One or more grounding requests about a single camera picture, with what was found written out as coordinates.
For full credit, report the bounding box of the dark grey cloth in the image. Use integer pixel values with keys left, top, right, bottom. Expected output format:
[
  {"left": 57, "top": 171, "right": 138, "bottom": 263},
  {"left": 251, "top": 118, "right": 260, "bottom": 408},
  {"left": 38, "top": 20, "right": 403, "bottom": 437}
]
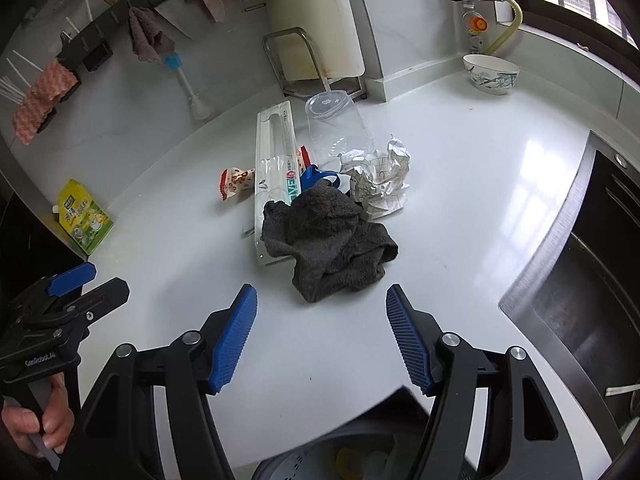
[{"left": 260, "top": 180, "right": 399, "bottom": 304}]

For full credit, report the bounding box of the red white snack wrapper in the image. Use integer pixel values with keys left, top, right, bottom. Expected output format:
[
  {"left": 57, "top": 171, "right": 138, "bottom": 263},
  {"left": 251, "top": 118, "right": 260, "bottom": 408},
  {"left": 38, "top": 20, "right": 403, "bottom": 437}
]
[{"left": 219, "top": 167, "right": 255, "bottom": 200}]

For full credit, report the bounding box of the printed paper ball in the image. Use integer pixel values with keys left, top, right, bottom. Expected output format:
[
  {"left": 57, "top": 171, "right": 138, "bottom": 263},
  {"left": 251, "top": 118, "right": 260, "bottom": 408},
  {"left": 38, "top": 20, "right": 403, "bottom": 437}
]
[{"left": 340, "top": 138, "right": 411, "bottom": 220}]

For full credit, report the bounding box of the white toothpaste box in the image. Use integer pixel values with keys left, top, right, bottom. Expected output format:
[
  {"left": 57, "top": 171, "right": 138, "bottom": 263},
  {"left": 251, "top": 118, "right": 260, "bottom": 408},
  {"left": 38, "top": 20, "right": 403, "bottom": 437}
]
[{"left": 254, "top": 101, "right": 302, "bottom": 266}]

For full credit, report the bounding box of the blue plastic handle piece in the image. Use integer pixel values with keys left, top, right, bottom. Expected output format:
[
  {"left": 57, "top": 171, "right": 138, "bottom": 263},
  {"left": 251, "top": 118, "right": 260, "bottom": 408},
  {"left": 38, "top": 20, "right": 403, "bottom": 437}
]
[{"left": 299, "top": 165, "right": 341, "bottom": 192}]

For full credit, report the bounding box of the clear plastic cup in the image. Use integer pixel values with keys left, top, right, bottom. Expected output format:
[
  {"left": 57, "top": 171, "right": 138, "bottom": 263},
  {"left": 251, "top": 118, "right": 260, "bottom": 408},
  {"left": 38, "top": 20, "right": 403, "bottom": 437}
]
[{"left": 305, "top": 90, "right": 374, "bottom": 170}]

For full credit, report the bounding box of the yellow plastic piece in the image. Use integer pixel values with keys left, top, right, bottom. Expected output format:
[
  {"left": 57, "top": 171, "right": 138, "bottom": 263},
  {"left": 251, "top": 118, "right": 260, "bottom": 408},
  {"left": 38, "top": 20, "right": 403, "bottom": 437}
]
[{"left": 335, "top": 448, "right": 363, "bottom": 480}]

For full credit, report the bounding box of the grey perforated trash bin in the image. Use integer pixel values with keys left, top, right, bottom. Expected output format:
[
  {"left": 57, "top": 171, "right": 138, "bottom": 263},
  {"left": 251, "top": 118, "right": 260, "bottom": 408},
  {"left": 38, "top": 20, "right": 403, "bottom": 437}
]
[{"left": 252, "top": 420, "right": 421, "bottom": 479}]

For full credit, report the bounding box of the black kitchen sink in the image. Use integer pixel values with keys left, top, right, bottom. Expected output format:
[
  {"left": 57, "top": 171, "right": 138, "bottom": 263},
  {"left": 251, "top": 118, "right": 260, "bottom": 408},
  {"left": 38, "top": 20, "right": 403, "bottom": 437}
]
[{"left": 499, "top": 133, "right": 639, "bottom": 456}]

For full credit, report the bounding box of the person's left hand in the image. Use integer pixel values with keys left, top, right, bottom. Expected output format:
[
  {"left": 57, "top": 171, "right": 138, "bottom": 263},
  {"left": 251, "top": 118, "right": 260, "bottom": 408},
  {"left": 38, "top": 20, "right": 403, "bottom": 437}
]
[{"left": 1, "top": 373, "right": 75, "bottom": 458}]

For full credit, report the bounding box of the yellow green detergent pouch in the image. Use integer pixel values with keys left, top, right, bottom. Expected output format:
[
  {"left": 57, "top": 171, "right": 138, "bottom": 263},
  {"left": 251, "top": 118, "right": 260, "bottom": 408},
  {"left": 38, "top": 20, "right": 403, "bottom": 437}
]
[{"left": 52, "top": 179, "right": 114, "bottom": 256}]

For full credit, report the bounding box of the black stovetop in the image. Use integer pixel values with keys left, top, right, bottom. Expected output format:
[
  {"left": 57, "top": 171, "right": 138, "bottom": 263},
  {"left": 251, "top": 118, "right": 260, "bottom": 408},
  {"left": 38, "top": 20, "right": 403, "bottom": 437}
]
[{"left": 0, "top": 178, "right": 86, "bottom": 301}]

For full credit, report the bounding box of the pink wavy sponge cloth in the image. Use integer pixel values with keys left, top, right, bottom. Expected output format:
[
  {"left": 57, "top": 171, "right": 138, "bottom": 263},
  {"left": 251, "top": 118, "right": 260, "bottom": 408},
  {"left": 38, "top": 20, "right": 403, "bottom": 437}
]
[{"left": 12, "top": 58, "right": 78, "bottom": 145}]

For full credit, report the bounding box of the blue white bottle brush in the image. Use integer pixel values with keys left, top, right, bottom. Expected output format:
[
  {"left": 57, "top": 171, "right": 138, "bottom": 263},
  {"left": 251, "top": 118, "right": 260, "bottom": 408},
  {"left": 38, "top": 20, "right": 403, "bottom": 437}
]
[{"left": 164, "top": 52, "right": 212, "bottom": 122}]

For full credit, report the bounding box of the purple grey hanging rag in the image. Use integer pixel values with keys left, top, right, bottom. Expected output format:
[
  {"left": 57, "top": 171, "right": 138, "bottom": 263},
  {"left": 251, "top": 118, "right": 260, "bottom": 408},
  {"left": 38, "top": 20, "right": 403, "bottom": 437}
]
[{"left": 128, "top": 6, "right": 175, "bottom": 63}]

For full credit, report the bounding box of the metal cutting board rack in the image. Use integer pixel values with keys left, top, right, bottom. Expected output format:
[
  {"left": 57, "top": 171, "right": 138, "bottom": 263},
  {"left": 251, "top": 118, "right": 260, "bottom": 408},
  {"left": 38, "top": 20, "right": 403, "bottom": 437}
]
[{"left": 262, "top": 27, "right": 367, "bottom": 100}]

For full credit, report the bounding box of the white patterned ceramic bowl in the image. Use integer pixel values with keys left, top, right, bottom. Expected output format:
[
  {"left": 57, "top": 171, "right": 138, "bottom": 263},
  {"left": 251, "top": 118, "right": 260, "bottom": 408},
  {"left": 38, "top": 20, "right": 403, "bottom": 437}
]
[{"left": 462, "top": 54, "right": 520, "bottom": 96}]

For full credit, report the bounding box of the white cutting board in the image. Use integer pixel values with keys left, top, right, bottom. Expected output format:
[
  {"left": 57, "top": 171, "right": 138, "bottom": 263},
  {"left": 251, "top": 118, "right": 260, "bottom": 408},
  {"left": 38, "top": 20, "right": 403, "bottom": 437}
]
[{"left": 266, "top": 0, "right": 364, "bottom": 79}]

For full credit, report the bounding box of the black wall hook rail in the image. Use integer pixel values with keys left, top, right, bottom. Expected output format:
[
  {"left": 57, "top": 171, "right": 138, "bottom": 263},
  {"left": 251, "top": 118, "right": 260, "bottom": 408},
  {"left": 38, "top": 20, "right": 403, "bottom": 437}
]
[{"left": 54, "top": 0, "right": 252, "bottom": 74}]

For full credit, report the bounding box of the yellow gas hose valve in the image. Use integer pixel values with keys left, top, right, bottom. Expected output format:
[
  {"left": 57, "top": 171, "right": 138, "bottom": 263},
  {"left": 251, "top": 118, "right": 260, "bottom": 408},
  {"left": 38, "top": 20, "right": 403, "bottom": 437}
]
[{"left": 461, "top": 0, "right": 524, "bottom": 55}]

